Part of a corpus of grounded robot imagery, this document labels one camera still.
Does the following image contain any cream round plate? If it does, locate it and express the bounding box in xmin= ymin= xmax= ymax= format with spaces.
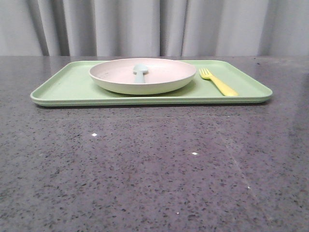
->
xmin=89 ymin=58 xmax=197 ymax=95

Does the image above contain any yellow plastic fork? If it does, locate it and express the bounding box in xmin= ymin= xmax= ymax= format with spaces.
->
xmin=199 ymin=68 xmax=239 ymax=97

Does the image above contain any light blue plastic spoon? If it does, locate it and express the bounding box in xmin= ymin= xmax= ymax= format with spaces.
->
xmin=133 ymin=64 xmax=148 ymax=84

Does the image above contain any light green rectangular tray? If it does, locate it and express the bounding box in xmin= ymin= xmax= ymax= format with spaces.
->
xmin=30 ymin=60 xmax=272 ymax=107

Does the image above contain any grey pleated curtain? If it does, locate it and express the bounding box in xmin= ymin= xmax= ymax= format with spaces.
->
xmin=0 ymin=0 xmax=309 ymax=57

